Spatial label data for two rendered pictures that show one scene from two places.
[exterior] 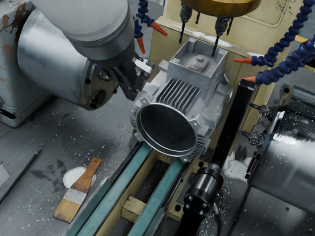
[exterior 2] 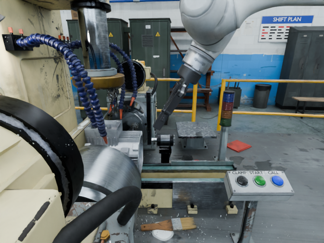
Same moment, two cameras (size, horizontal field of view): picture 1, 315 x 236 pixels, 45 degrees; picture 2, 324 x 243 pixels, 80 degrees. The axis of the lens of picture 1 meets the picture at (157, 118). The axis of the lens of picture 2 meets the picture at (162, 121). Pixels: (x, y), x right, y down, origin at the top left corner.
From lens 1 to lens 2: 1.03 m
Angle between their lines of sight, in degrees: 88
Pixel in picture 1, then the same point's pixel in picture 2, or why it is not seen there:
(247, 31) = (65, 120)
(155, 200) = (168, 168)
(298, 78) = not seen: hidden behind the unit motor
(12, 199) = not seen: outside the picture
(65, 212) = (189, 222)
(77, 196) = (176, 222)
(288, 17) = (71, 99)
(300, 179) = not seen: hidden behind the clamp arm
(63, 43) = (122, 168)
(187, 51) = (90, 135)
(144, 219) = (180, 168)
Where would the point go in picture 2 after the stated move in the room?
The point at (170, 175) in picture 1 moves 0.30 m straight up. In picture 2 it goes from (150, 168) to (149, 103)
